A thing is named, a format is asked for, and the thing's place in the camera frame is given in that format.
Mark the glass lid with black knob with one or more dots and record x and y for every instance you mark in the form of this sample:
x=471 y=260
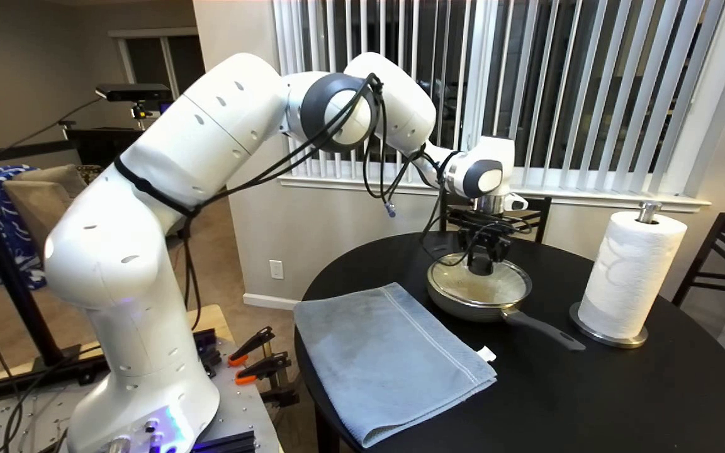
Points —
x=478 y=285

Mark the black blue mounting clamp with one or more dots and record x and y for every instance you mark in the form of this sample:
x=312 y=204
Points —
x=207 y=350
x=228 y=443

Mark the white paper towel roll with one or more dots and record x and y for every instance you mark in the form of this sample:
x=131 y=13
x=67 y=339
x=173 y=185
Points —
x=631 y=274

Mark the white vertical window blinds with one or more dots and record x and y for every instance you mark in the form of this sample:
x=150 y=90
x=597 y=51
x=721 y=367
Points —
x=564 y=91

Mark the blue cloth towel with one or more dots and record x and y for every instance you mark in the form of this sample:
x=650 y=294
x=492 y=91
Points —
x=388 y=362

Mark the black clamp with orange tips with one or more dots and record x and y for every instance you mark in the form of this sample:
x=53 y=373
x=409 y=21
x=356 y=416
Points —
x=252 y=344
x=262 y=368

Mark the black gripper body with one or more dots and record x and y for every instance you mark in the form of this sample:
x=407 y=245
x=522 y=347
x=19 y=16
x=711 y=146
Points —
x=487 y=227

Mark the black tripod stand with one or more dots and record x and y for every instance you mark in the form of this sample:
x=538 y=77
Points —
x=1 y=252

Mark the blue patterned cushion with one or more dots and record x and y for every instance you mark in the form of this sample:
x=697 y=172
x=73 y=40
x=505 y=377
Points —
x=6 y=218

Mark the black metal chair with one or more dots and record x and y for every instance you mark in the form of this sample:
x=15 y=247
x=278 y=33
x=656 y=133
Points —
x=522 y=221
x=718 y=260

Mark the black camera on stand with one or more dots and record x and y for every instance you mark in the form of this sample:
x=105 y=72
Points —
x=131 y=91

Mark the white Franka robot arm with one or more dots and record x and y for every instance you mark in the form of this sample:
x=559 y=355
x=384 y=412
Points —
x=136 y=252

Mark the white robot base table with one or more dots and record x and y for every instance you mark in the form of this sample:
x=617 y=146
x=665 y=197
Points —
x=11 y=412

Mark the white wall outlet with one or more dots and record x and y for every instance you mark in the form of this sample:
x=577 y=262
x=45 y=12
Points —
x=275 y=269

